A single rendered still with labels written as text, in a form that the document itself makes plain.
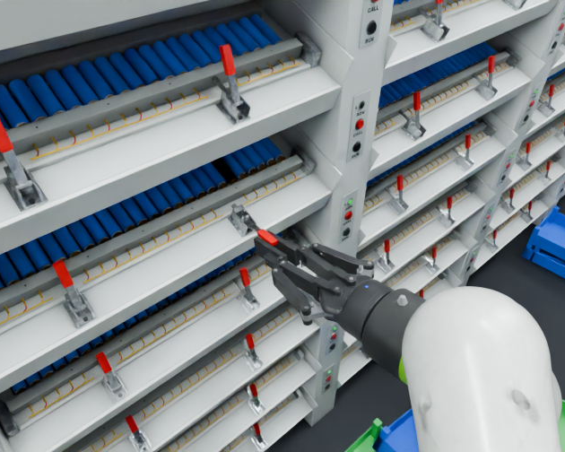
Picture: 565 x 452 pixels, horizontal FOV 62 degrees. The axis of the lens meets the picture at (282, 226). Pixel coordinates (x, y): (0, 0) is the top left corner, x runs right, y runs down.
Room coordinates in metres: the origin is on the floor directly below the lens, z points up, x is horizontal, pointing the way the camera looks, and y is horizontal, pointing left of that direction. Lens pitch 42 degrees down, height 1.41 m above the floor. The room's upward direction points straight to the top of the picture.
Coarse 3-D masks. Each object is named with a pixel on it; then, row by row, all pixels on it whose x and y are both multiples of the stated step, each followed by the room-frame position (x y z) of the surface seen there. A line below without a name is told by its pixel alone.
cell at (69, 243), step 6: (60, 228) 0.49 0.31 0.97; (54, 234) 0.48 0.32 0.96; (60, 234) 0.48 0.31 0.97; (66, 234) 0.48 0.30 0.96; (60, 240) 0.47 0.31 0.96; (66, 240) 0.47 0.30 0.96; (72, 240) 0.47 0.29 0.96; (66, 246) 0.46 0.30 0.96; (72, 246) 0.46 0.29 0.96; (78, 246) 0.47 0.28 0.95; (66, 252) 0.46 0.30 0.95; (72, 252) 0.45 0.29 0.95
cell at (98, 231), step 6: (90, 216) 0.51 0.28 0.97; (84, 222) 0.50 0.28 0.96; (90, 222) 0.50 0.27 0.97; (96, 222) 0.51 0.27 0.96; (90, 228) 0.50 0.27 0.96; (96, 228) 0.50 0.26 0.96; (102, 228) 0.50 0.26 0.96; (96, 234) 0.49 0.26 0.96; (102, 234) 0.49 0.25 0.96; (96, 240) 0.48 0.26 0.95
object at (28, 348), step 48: (288, 144) 0.74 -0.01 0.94; (288, 192) 0.64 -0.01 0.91; (192, 240) 0.52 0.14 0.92; (240, 240) 0.53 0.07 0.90; (96, 288) 0.42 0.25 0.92; (144, 288) 0.43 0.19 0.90; (0, 336) 0.34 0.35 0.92; (48, 336) 0.35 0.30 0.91; (96, 336) 0.38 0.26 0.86; (0, 384) 0.30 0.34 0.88
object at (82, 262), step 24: (288, 168) 0.67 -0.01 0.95; (216, 192) 0.59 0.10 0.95; (240, 192) 0.60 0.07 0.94; (168, 216) 0.53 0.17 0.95; (192, 216) 0.55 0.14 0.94; (120, 240) 0.48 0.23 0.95; (144, 240) 0.50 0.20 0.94; (168, 240) 0.50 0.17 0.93; (72, 264) 0.43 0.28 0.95; (96, 264) 0.45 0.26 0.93; (120, 264) 0.46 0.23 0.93; (24, 288) 0.39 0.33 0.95; (48, 288) 0.41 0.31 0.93; (24, 312) 0.37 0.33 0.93
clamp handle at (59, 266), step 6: (54, 264) 0.39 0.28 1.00; (60, 264) 0.39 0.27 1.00; (60, 270) 0.39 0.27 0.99; (66, 270) 0.39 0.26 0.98; (60, 276) 0.39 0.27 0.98; (66, 276) 0.39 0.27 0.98; (66, 282) 0.39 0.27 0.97; (72, 282) 0.39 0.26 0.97; (66, 288) 0.38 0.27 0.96; (72, 288) 0.39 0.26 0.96; (72, 294) 0.38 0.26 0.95; (72, 300) 0.38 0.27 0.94; (78, 300) 0.38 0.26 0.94; (78, 306) 0.38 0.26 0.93
